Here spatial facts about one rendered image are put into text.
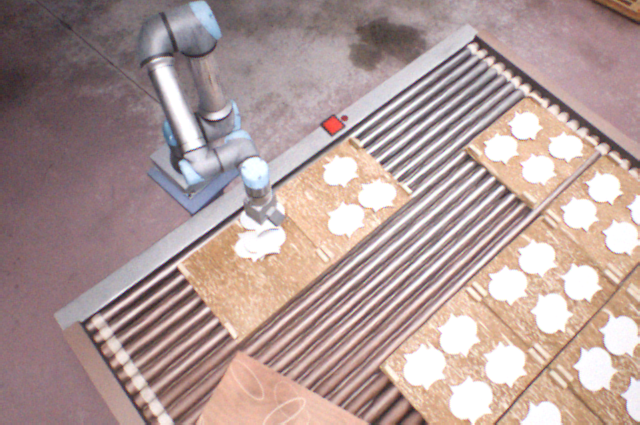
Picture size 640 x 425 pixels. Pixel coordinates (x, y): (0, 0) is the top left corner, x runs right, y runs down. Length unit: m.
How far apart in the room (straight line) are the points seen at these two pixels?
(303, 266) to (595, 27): 3.07
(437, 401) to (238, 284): 0.74
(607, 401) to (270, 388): 1.06
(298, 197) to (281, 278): 0.32
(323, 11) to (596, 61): 1.89
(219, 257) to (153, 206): 1.26
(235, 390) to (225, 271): 0.42
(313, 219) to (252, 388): 0.63
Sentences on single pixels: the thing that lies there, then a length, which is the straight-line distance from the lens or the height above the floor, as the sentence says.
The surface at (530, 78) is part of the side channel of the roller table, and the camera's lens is 2.46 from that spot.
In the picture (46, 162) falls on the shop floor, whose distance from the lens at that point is 3.44.
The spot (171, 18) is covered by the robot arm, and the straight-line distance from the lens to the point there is 1.57.
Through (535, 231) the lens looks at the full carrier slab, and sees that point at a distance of 2.08.
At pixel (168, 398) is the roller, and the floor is 0.92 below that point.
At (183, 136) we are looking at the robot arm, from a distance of 1.51.
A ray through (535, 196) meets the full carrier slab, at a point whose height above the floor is 0.94.
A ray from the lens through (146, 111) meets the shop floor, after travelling 3.44.
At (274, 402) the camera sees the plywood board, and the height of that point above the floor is 1.04.
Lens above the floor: 2.68
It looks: 62 degrees down
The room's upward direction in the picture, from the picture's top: 4 degrees clockwise
